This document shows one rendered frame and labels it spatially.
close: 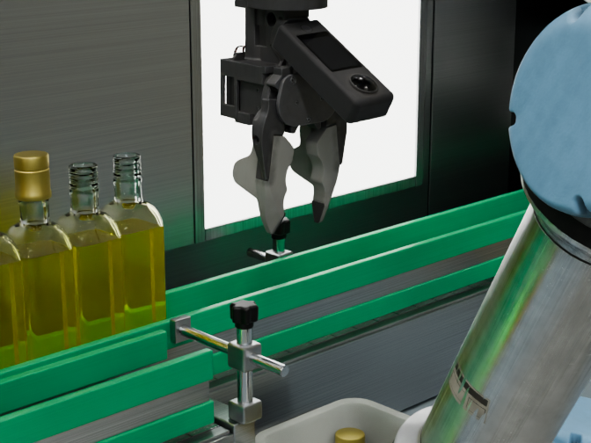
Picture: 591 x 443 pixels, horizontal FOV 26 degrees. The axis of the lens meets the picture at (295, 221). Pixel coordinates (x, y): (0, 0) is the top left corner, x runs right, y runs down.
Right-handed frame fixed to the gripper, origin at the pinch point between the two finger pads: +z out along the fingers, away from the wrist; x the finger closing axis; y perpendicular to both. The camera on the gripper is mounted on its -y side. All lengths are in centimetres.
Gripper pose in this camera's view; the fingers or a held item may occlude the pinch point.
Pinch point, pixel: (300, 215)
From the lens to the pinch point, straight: 116.2
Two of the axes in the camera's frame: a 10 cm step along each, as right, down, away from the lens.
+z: -0.1, 9.6, 2.7
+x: -7.3, 1.8, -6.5
